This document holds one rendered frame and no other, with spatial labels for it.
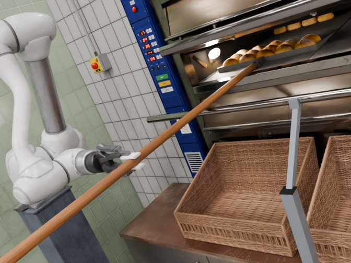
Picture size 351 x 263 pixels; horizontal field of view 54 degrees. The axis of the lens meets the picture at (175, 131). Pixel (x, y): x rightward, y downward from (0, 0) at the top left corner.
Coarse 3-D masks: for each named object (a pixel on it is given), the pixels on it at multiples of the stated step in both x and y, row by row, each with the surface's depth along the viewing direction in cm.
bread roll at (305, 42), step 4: (300, 40) 163; (304, 40) 161; (308, 40) 160; (312, 40) 160; (296, 44) 164; (300, 44) 162; (304, 44) 161; (308, 44) 160; (312, 44) 160; (296, 48) 164
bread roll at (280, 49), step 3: (279, 45) 171; (282, 45) 169; (285, 45) 168; (288, 45) 167; (276, 48) 171; (279, 48) 169; (282, 48) 168; (285, 48) 167; (288, 48) 167; (291, 48) 167; (276, 51) 171; (279, 51) 169; (282, 51) 168; (285, 51) 167
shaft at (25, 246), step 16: (256, 64) 168; (240, 80) 157; (192, 112) 129; (176, 128) 121; (160, 144) 115; (128, 160) 105; (112, 176) 99; (96, 192) 95; (80, 208) 91; (48, 224) 85; (32, 240) 81; (16, 256) 78
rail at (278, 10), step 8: (304, 0) 119; (312, 0) 117; (280, 8) 125; (288, 8) 123; (256, 16) 132; (264, 16) 130; (232, 24) 139; (240, 24) 137; (208, 32) 147; (216, 32) 145; (184, 40) 157; (192, 40) 154; (160, 48) 167; (168, 48) 164
